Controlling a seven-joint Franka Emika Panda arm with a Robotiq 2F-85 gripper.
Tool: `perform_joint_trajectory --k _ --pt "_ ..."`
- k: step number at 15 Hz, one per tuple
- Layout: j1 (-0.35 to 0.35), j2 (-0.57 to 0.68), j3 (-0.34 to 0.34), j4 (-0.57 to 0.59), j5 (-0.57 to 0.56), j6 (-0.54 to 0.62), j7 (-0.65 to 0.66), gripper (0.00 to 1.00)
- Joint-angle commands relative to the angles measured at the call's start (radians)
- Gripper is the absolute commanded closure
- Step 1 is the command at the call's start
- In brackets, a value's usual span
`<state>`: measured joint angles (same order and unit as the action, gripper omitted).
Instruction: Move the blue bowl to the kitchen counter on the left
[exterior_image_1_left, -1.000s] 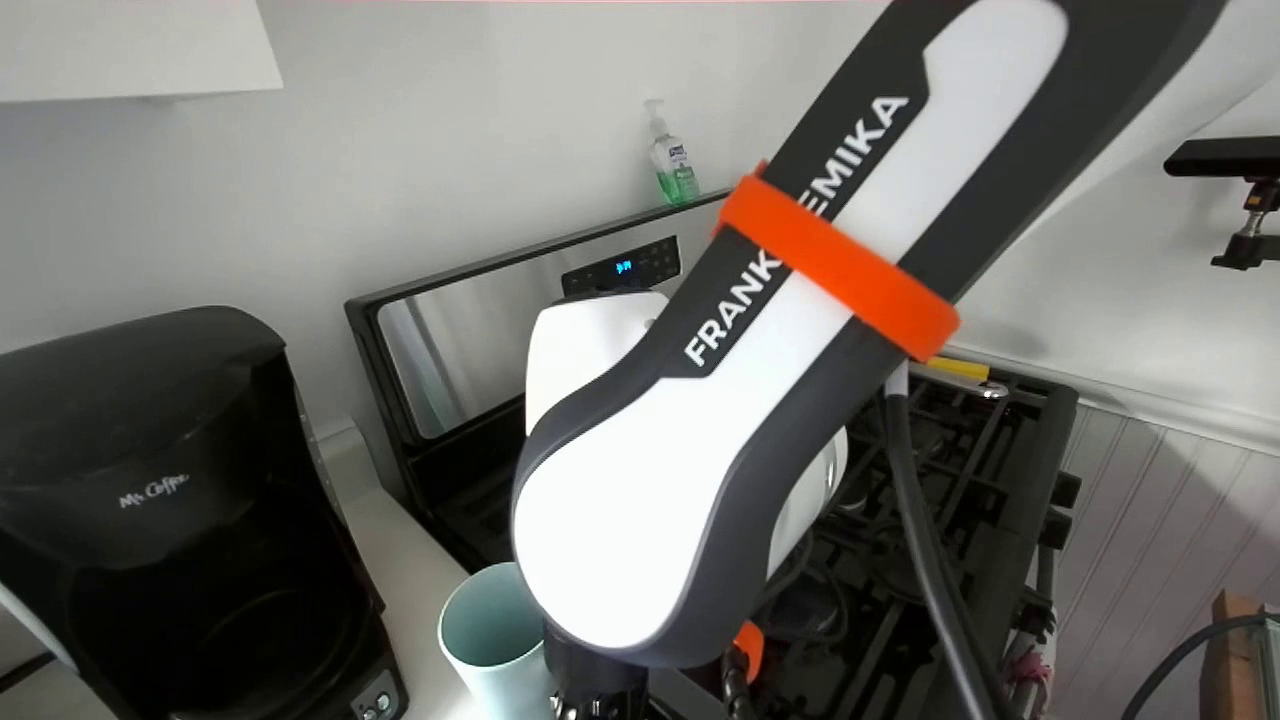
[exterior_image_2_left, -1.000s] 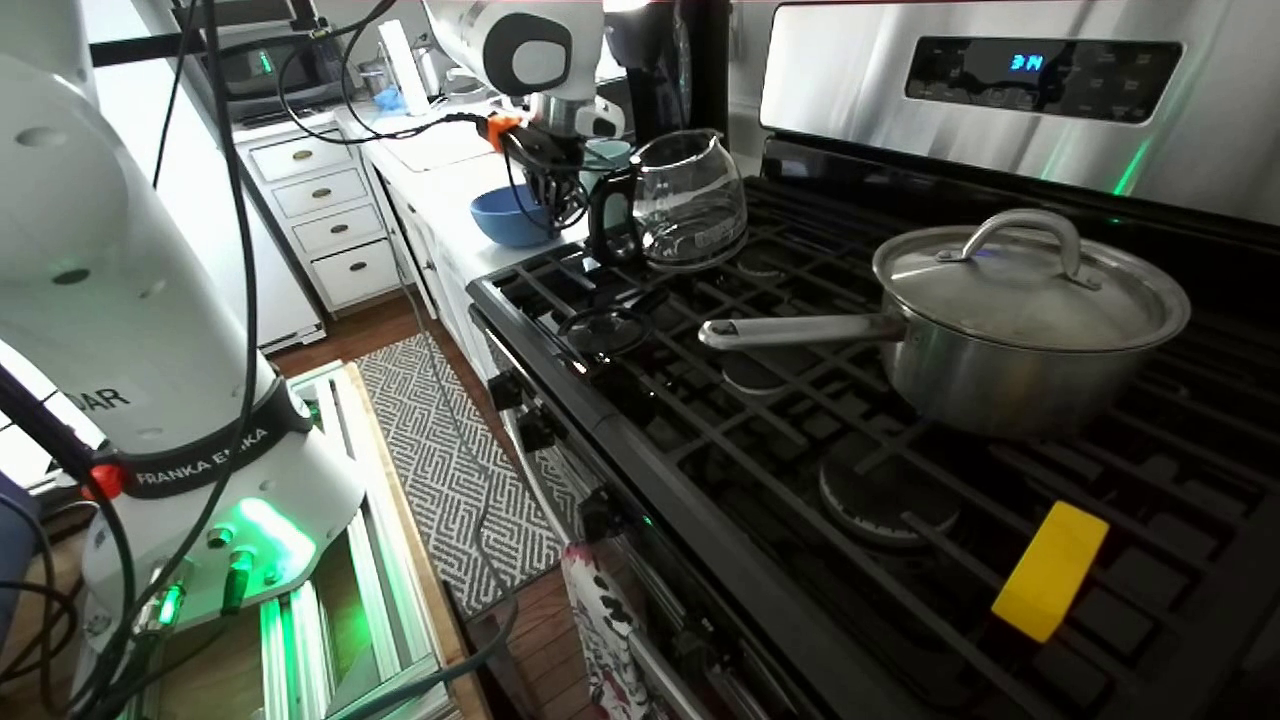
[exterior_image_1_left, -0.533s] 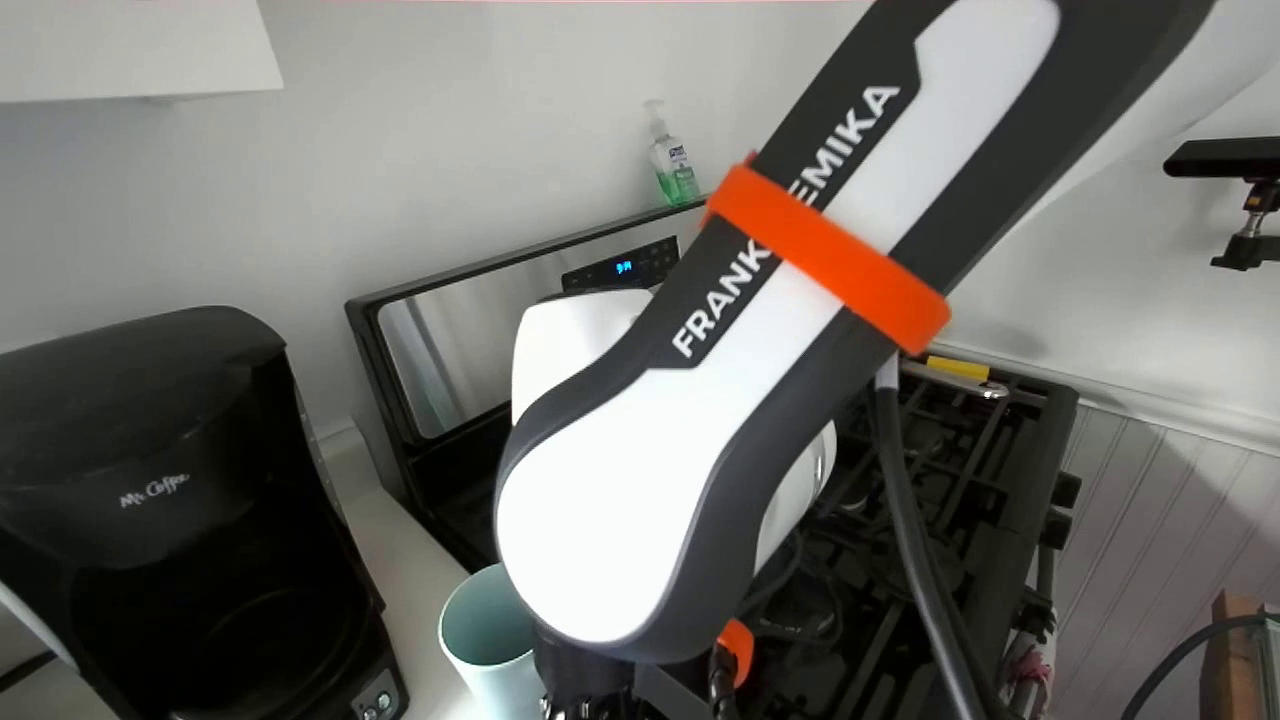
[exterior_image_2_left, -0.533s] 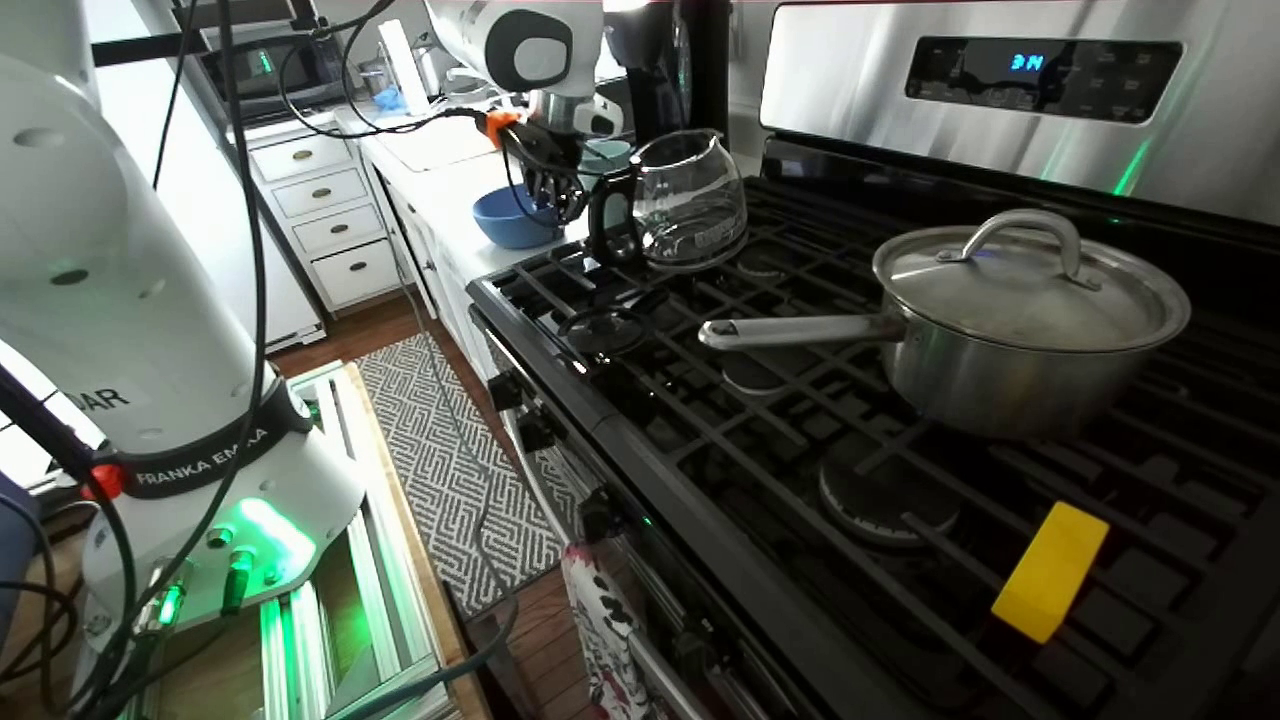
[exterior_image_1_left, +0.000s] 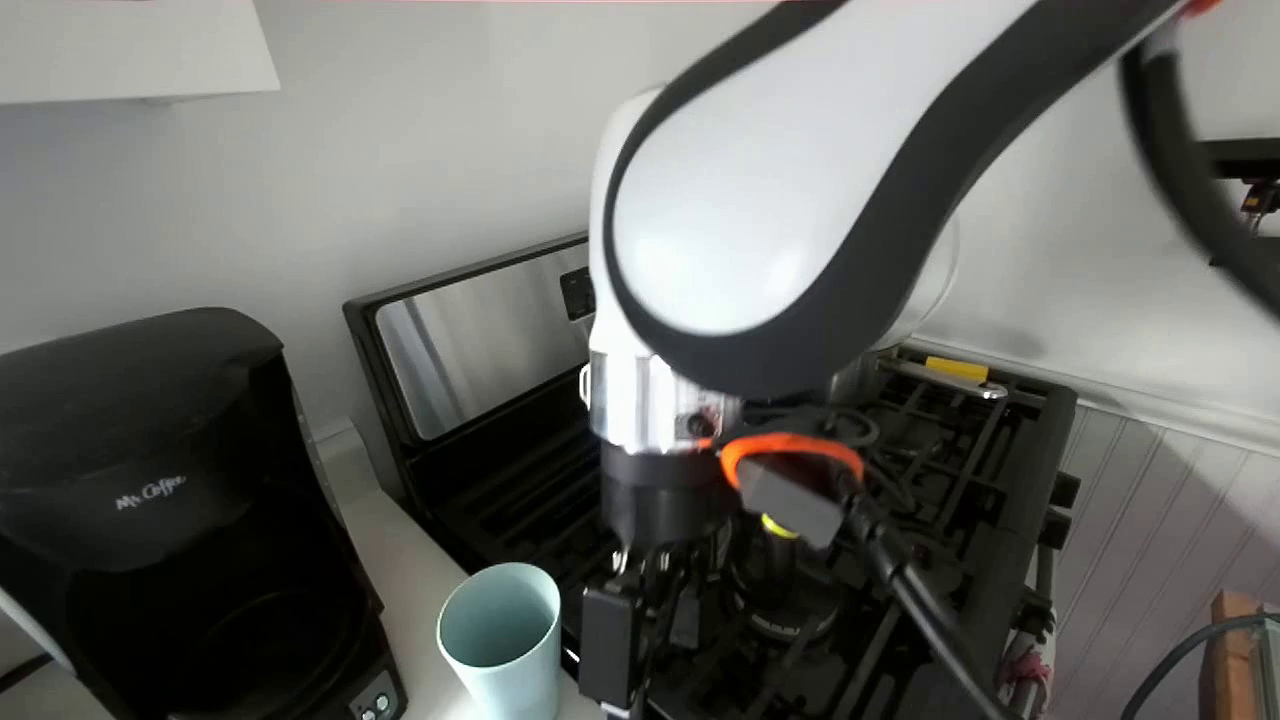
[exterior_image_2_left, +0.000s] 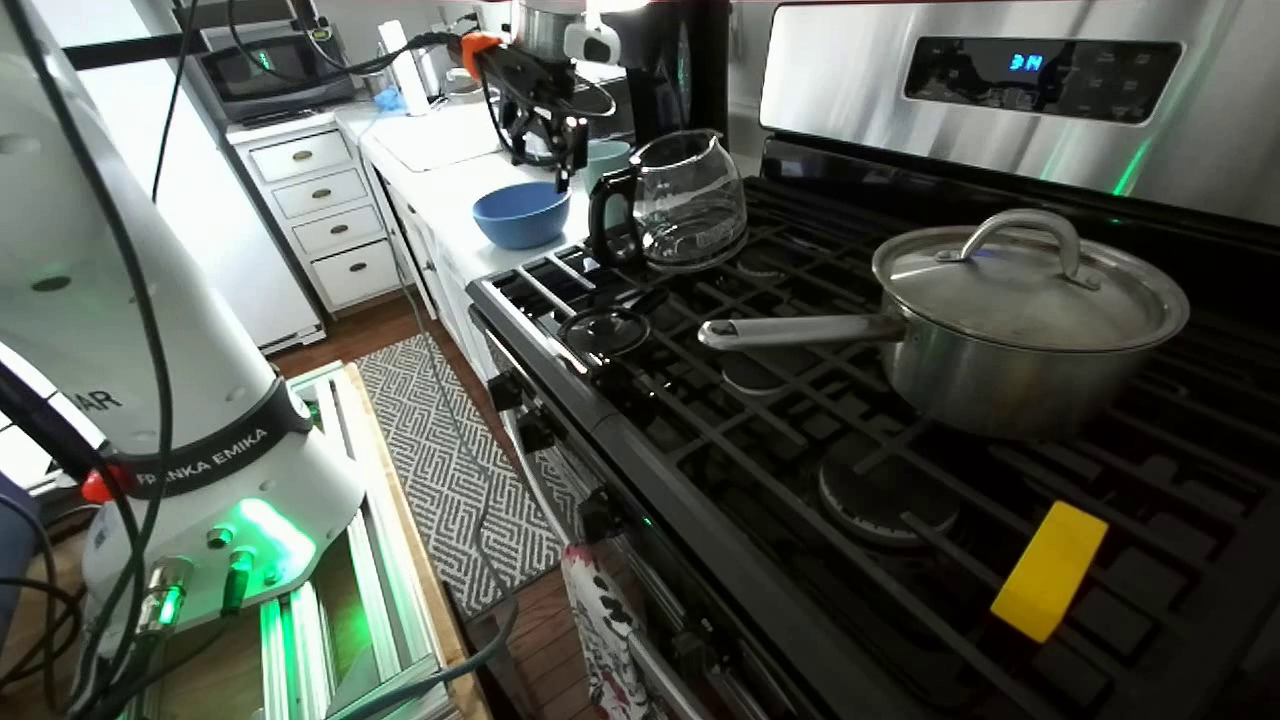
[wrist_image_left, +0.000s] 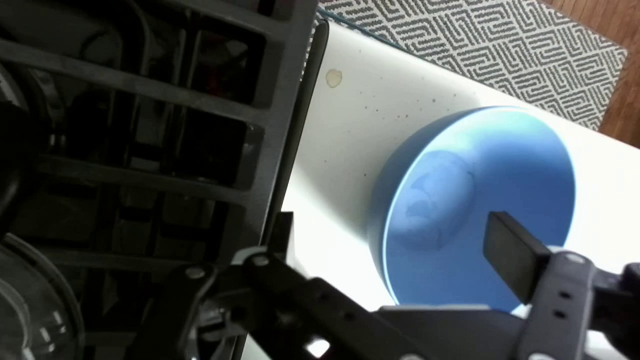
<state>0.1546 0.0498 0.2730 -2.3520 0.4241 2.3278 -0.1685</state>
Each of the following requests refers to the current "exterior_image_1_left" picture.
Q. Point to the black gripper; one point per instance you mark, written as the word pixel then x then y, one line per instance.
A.
pixel 661 500

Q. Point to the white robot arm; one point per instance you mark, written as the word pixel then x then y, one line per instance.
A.
pixel 803 172

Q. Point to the light blue cup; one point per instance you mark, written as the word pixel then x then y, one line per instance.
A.
pixel 501 645

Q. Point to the yellow rectangular block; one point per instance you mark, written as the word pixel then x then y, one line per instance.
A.
pixel 955 370

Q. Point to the white towel black red print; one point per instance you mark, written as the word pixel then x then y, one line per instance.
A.
pixel 1037 660

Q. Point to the black coffee maker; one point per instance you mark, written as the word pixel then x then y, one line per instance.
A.
pixel 163 505

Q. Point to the white wall cabinet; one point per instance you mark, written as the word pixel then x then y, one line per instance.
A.
pixel 135 44

